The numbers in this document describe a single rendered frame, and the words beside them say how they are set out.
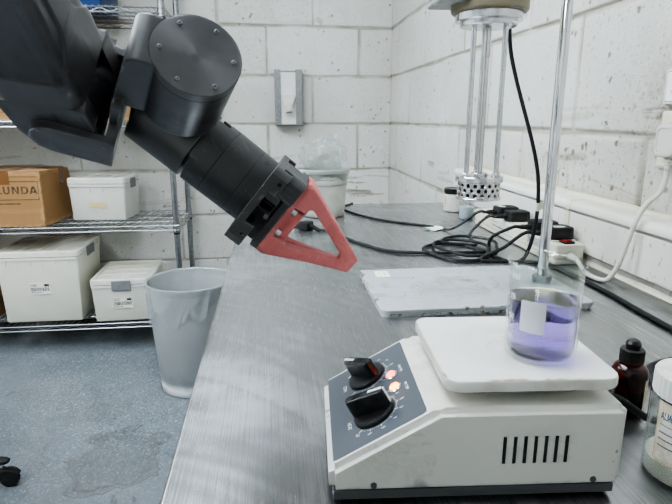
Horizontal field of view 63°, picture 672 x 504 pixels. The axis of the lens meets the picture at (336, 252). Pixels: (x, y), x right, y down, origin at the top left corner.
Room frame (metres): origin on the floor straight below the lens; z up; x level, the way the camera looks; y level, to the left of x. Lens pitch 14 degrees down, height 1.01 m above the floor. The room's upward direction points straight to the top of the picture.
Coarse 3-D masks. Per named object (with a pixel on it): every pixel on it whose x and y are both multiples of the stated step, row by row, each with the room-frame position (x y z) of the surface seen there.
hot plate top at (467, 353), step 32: (448, 320) 0.44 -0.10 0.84; (480, 320) 0.44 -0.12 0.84; (448, 352) 0.37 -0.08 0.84; (480, 352) 0.37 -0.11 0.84; (448, 384) 0.33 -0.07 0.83; (480, 384) 0.33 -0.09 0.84; (512, 384) 0.33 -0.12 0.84; (544, 384) 0.33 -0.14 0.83; (576, 384) 0.33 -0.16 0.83; (608, 384) 0.33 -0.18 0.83
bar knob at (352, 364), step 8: (344, 360) 0.42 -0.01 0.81; (352, 360) 0.41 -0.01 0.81; (360, 360) 0.41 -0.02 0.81; (368, 360) 0.40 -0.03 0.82; (352, 368) 0.41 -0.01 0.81; (360, 368) 0.40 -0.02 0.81; (368, 368) 0.40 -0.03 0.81; (376, 368) 0.40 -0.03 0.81; (352, 376) 0.42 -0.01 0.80; (360, 376) 0.41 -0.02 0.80; (368, 376) 0.40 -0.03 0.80; (376, 376) 0.40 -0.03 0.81; (352, 384) 0.40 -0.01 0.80; (360, 384) 0.40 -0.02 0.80; (368, 384) 0.40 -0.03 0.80
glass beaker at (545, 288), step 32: (512, 256) 0.37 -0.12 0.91; (544, 256) 0.40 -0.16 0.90; (512, 288) 0.37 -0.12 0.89; (544, 288) 0.35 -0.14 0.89; (576, 288) 0.35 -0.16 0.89; (512, 320) 0.36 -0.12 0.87; (544, 320) 0.35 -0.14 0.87; (576, 320) 0.35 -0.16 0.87; (512, 352) 0.36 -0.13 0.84; (544, 352) 0.35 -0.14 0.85; (576, 352) 0.36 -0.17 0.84
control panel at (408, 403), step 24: (384, 360) 0.42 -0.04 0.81; (336, 384) 0.43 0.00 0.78; (384, 384) 0.39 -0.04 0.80; (408, 384) 0.37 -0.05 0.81; (336, 408) 0.39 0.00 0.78; (408, 408) 0.34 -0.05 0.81; (336, 432) 0.36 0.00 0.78; (360, 432) 0.34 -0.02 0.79; (384, 432) 0.33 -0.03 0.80; (336, 456) 0.33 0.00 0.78
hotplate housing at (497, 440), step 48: (432, 384) 0.36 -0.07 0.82; (432, 432) 0.32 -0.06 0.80; (480, 432) 0.32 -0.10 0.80; (528, 432) 0.32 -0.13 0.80; (576, 432) 0.32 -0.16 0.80; (336, 480) 0.32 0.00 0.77; (384, 480) 0.32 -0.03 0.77; (432, 480) 0.32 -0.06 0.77; (480, 480) 0.32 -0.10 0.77; (528, 480) 0.32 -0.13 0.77; (576, 480) 0.32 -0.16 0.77
